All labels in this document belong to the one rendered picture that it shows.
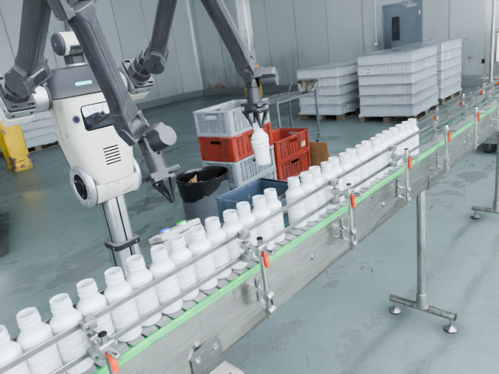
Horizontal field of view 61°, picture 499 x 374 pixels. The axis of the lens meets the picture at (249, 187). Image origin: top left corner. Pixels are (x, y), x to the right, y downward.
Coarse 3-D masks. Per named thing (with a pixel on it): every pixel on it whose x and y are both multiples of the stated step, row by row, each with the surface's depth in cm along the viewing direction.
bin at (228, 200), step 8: (248, 184) 207; (256, 184) 211; (264, 184) 212; (272, 184) 209; (280, 184) 205; (232, 192) 200; (240, 192) 204; (248, 192) 208; (256, 192) 212; (280, 192) 207; (216, 200) 193; (224, 200) 189; (232, 200) 200; (240, 200) 204; (248, 200) 208; (280, 200) 178; (224, 208) 191; (232, 208) 187
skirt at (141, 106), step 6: (198, 90) 1622; (168, 96) 1524; (174, 96) 1540; (180, 96) 1562; (186, 96) 1582; (192, 96) 1602; (198, 96) 1622; (144, 102) 1454; (150, 102) 1471; (156, 102) 1488; (162, 102) 1506; (168, 102) 1524; (174, 102) 1540; (138, 108) 1439; (144, 108) 1456
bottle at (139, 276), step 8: (136, 256) 97; (128, 264) 94; (136, 264) 94; (144, 264) 96; (136, 272) 94; (144, 272) 95; (128, 280) 94; (136, 280) 94; (144, 280) 94; (136, 288) 94; (152, 288) 96; (144, 296) 95; (152, 296) 96; (144, 304) 96; (152, 304) 97; (144, 312) 96; (160, 312) 100; (152, 320) 97
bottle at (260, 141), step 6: (252, 126) 163; (258, 126) 162; (258, 132) 163; (264, 132) 164; (252, 138) 163; (258, 138) 162; (264, 138) 163; (252, 144) 164; (258, 144) 162; (264, 144) 163; (258, 150) 163; (264, 150) 163; (258, 156) 164; (264, 156) 164; (258, 162) 165; (264, 162) 164
